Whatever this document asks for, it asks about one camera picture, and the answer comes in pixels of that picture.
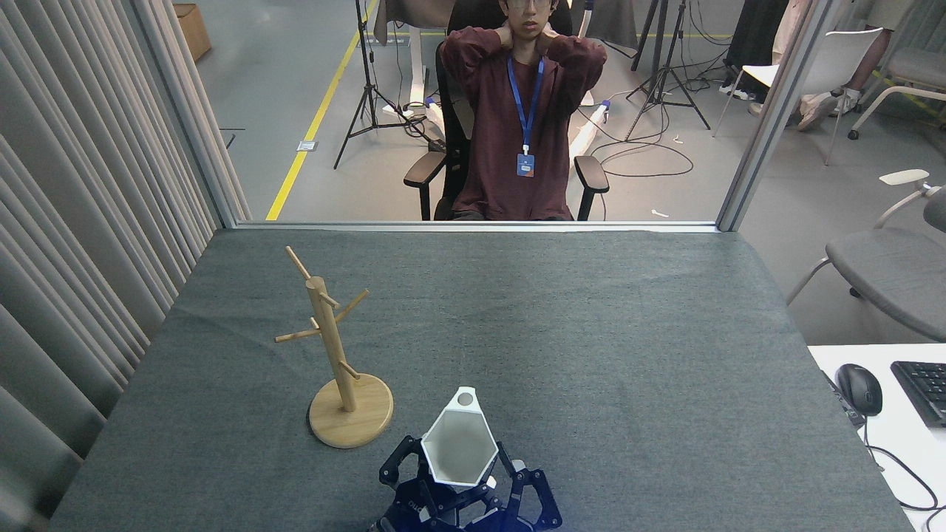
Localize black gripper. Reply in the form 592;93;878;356
370;435;563;532

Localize white hexagonal cup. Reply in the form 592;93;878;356
421;386;500;488

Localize wooden cup rack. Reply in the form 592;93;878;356
275;246;395;449

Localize black office chair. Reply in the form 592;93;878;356
404;0;610;222

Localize person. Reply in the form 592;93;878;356
721;0;793;100
441;0;608;222
746;0;917;134

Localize black flat device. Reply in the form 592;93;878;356
822;369;865;428

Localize black computer mouse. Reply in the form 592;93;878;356
837;364;884;417

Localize white-legged desk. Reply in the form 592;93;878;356
373;0;444;123

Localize white desk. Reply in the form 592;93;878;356
808;344;946;532

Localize black tripod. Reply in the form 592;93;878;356
334;0;444;171
627;0;712;141

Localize black keyboard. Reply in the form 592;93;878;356
891;361;946;429

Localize pale grey curtain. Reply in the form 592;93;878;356
0;0;252;532

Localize cardboard box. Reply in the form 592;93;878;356
174;4;213;62

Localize silver table edge rail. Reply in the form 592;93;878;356
235;220;719;234

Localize black floor cable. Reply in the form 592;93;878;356
591;44;732;179

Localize black mouse cable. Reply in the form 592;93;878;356
861;414;946;514

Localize silver post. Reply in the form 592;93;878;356
715;0;840;233
129;0;241;228

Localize grey chair with white frame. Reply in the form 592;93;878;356
848;0;946;141
786;169;946;342

